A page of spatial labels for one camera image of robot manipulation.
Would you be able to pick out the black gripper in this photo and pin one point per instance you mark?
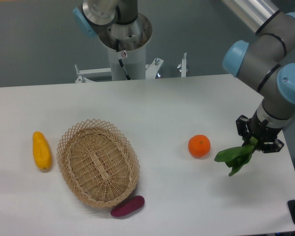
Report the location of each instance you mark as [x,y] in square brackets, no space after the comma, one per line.
[266,135]

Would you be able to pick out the green leafy vegetable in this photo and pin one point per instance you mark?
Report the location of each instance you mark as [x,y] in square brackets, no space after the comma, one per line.
[236,157]

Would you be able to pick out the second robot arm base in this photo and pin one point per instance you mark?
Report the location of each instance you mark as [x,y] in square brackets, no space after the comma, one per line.
[117,23]

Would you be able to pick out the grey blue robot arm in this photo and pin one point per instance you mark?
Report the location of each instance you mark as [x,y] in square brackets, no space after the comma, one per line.
[258,66]

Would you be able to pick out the orange tangerine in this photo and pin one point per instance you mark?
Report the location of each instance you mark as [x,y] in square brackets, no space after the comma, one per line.
[199,146]

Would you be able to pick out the purple sweet potato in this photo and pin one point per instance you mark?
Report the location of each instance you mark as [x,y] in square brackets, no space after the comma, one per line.
[128,207]

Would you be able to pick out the woven wicker basket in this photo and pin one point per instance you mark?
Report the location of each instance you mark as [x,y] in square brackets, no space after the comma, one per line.
[98,163]

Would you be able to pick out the yellow mango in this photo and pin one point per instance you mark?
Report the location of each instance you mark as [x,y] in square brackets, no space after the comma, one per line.
[41,151]

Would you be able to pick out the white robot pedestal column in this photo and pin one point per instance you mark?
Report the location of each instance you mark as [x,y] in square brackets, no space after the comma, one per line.
[131,61]

